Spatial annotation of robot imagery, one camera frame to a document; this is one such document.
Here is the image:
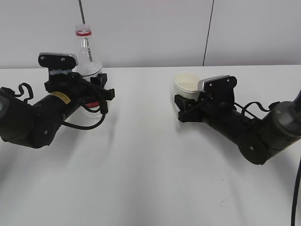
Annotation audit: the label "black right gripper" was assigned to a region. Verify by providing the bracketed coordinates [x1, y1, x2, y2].
[174, 95, 238, 124]

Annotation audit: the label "dark wall cable left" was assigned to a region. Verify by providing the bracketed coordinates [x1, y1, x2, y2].
[78, 0, 87, 25]

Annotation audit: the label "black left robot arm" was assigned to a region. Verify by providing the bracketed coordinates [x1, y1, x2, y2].
[0, 72, 115, 149]

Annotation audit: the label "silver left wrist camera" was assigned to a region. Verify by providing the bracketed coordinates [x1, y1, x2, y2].
[38, 52, 78, 77]

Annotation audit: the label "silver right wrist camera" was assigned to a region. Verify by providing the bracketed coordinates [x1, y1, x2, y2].
[198, 75, 237, 110]

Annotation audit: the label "clear red-label water bottle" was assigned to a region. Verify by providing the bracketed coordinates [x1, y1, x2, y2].
[74, 23, 105, 120]

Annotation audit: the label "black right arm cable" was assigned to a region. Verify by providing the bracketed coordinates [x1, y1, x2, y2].
[235, 88, 301, 226]

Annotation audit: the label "dark wall seam strip right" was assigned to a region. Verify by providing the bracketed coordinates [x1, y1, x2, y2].
[202, 0, 215, 66]

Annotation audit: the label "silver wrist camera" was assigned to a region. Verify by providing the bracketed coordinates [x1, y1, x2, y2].
[38, 52, 78, 77]
[198, 75, 237, 110]

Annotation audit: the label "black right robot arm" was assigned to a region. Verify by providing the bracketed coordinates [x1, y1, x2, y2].
[174, 95, 301, 165]

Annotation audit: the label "white paper cup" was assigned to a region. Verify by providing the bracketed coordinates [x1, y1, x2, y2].
[174, 72, 200, 100]

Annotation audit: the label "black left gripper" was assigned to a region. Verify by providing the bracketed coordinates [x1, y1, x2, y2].
[44, 72, 115, 101]

